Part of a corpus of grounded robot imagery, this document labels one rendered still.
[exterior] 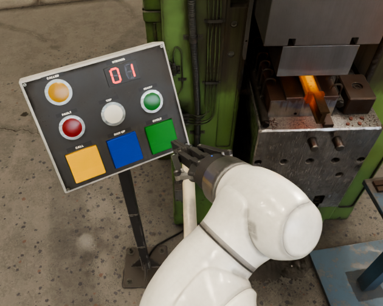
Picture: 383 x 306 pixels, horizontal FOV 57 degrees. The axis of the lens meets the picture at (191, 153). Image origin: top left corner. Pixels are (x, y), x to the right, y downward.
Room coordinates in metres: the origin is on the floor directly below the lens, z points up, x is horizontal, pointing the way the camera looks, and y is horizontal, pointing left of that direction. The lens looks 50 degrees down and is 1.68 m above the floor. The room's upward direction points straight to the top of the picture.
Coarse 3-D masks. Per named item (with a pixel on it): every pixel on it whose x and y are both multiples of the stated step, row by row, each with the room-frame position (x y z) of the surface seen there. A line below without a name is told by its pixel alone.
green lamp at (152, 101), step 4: (152, 92) 0.68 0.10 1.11; (148, 96) 0.67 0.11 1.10; (152, 96) 0.67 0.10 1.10; (156, 96) 0.68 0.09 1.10; (144, 100) 0.66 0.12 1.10; (148, 100) 0.66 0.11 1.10; (152, 100) 0.67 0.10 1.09; (156, 100) 0.67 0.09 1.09; (144, 104) 0.66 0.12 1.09; (148, 104) 0.66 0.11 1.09; (152, 104) 0.66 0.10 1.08; (156, 104) 0.67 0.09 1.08; (148, 108) 0.65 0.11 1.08; (152, 108) 0.66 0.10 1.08; (156, 108) 0.66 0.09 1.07
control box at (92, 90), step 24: (144, 48) 0.73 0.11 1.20; (48, 72) 0.65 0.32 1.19; (72, 72) 0.65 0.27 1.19; (96, 72) 0.67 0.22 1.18; (120, 72) 0.68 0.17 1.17; (144, 72) 0.70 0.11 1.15; (168, 72) 0.72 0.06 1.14; (24, 96) 0.59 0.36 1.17; (48, 96) 0.60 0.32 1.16; (72, 96) 0.62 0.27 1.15; (96, 96) 0.64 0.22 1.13; (120, 96) 0.65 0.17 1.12; (144, 96) 0.67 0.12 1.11; (168, 96) 0.69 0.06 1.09; (48, 120) 0.57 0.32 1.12; (96, 120) 0.60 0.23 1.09; (120, 120) 0.62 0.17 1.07; (144, 120) 0.64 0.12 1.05; (48, 144) 0.54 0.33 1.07; (72, 144) 0.55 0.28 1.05; (96, 144) 0.57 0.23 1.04; (144, 144) 0.60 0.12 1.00; (120, 168) 0.55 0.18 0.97
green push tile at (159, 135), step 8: (168, 120) 0.65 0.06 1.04; (144, 128) 0.63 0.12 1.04; (152, 128) 0.63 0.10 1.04; (160, 128) 0.63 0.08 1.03; (168, 128) 0.64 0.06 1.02; (152, 136) 0.61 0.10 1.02; (160, 136) 0.62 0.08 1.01; (168, 136) 0.63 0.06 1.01; (152, 144) 0.60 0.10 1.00; (160, 144) 0.61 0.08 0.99; (168, 144) 0.61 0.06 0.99; (152, 152) 0.59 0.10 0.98
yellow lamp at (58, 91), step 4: (52, 84) 0.62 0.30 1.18; (56, 84) 0.62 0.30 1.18; (60, 84) 0.62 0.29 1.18; (64, 84) 0.63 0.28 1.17; (52, 88) 0.61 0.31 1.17; (56, 88) 0.62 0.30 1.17; (60, 88) 0.62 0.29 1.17; (64, 88) 0.62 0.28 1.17; (48, 92) 0.61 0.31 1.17; (52, 92) 0.61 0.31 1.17; (56, 92) 0.61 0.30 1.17; (60, 92) 0.61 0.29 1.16; (64, 92) 0.62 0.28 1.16; (68, 92) 0.62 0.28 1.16; (52, 96) 0.60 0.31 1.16; (56, 96) 0.61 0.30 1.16; (60, 96) 0.61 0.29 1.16; (64, 96) 0.61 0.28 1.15; (68, 96) 0.62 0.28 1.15; (56, 100) 0.60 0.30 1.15; (60, 100) 0.60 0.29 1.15; (64, 100) 0.61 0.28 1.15
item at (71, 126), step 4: (68, 120) 0.58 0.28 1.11; (72, 120) 0.59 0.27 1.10; (76, 120) 0.59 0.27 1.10; (64, 124) 0.57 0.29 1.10; (68, 124) 0.58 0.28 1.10; (72, 124) 0.58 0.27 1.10; (76, 124) 0.58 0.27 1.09; (80, 124) 0.59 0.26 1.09; (64, 128) 0.57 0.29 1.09; (68, 128) 0.57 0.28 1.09; (72, 128) 0.57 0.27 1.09; (76, 128) 0.58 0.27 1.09; (80, 128) 0.58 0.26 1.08; (64, 132) 0.56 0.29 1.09; (68, 132) 0.57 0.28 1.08; (72, 132) 0.57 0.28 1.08; (76, 132) 0.57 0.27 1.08; (80, 132) 0.57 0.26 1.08; (68, 136) 0.56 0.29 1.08; (72, 136) 0.56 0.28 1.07
